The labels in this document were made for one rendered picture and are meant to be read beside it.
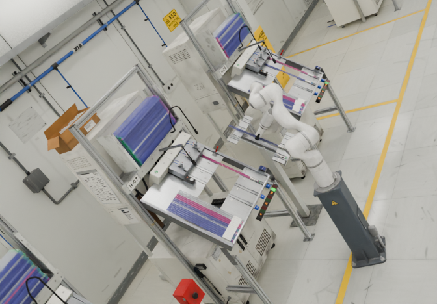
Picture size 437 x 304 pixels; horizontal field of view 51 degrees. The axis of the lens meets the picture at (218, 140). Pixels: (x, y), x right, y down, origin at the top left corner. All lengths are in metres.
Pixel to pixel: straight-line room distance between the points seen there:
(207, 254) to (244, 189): 0.54
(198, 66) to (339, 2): 3.70
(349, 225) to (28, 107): 2.99
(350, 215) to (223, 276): 1.03
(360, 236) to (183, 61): 2.13
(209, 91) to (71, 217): 1.77
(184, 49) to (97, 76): 1.27
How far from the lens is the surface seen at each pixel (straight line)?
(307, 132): 2.93
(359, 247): 3.45
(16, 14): 4.85
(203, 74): 4.21
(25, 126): 4.53
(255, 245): 3.83
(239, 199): 3.35
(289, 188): 3.94
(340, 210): 3.21
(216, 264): 3.47
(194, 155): 3.46
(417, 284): 3.31
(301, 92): 4.30
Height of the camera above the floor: 2.49
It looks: 23 degrees down
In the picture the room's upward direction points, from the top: 34 degrees counter-clockwise
